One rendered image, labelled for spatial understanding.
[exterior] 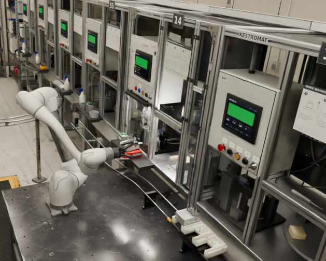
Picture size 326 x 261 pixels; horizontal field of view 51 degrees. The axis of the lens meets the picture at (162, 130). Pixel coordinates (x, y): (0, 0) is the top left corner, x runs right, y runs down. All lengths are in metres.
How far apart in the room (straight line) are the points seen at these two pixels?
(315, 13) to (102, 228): 4.71
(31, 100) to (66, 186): 0.62
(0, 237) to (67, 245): 1.30
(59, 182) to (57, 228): 0.30
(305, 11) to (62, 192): 4.81
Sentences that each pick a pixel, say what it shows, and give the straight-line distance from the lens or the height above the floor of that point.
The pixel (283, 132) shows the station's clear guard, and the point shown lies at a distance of 1.72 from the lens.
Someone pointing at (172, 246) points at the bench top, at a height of 0.68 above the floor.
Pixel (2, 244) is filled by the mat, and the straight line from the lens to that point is 3.42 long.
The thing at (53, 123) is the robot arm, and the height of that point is 1.30.
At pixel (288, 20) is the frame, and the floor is 2.07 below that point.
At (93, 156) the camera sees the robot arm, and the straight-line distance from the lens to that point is 2.25.
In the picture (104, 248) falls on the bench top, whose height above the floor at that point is 0.68.
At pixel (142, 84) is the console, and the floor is 1.48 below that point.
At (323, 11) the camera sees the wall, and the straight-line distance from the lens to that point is 5.94.
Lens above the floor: 2.17
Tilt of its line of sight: 22 degrees down
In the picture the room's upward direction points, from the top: 6 degrees clockwise
